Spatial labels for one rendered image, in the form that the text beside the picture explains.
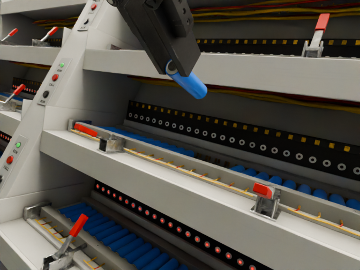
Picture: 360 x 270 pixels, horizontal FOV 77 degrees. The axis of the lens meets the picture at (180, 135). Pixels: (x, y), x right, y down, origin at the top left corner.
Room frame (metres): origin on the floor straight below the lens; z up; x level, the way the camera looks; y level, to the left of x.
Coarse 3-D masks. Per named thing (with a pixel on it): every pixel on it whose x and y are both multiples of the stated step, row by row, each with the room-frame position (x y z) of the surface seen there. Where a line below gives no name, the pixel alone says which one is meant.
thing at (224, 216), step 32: (64, 128) 0.51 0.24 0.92; (64, 160) 0.44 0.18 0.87; (96, 160) 0.38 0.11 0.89; (128, 160) 0.37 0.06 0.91; (256, 160) 0.41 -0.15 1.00; (128, 192) 0.35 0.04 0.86; (160, 192) 0.31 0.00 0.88; (192, 192) 0.28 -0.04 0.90; (224, 192) 0.30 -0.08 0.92; (192, 224) 0.29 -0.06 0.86; (224, 224) 0.27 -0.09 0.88; (256, 224) 0.24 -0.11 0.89; (288, 224) 0.24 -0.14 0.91; (256, 256) 0.25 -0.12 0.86; (288, 256) 0.23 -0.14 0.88; (320, 256) 0.21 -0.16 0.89; (352, 256) 0.20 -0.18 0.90
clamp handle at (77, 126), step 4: (76, 124) 0.33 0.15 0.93; (76, 128) 0.33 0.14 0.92; (80, 128) 0.33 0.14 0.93; (84, 128) 0.34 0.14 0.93; (84, 132) 0.35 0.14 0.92; (88, 132) 0.35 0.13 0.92; (92, 132) 0.35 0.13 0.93; (96, 132) 0.36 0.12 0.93; (96, 136) 0.36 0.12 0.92; (100, 136) 0.37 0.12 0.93; (112, 136) 0.39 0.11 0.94
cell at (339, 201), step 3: (333, 195) 0.31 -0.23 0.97; (336, 195) 0.31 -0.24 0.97; (339, 195) 0.31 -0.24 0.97; (330, 198) 0.31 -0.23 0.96; (333, 198) 0.30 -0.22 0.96; (336, 198) 0.29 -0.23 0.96; (339, 198) 0.30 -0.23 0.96; (342, 198) 0.30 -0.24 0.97; (333, 201) 0.29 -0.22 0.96; (336, 201) 0.28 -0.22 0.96; (339, 201) 0.28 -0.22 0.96; (342, 201) 0.29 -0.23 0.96; (342, 204) 0.27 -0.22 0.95; (345, 204) 0.28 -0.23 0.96
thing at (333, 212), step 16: (96, 128) 0.47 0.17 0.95; (128, 144) 0.42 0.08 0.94; (144, 144) 0.39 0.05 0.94; (160, 160) 0.38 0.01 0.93; (176, 160) 0.36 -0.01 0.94; (192, 160) 0.34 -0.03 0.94; (208, 176) 0.33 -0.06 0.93; (224, 176) 0.32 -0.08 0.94; (240, 176) 0.30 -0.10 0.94; (288, 192) 0.27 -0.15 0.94; (288, 208) 0.26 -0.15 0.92; (304, 208) 0.26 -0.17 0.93; (320, 208) 0.25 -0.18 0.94; (336, 208) 0.24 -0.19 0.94; (352, 208) 0.25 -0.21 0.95; (352, 224) 0.24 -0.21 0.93
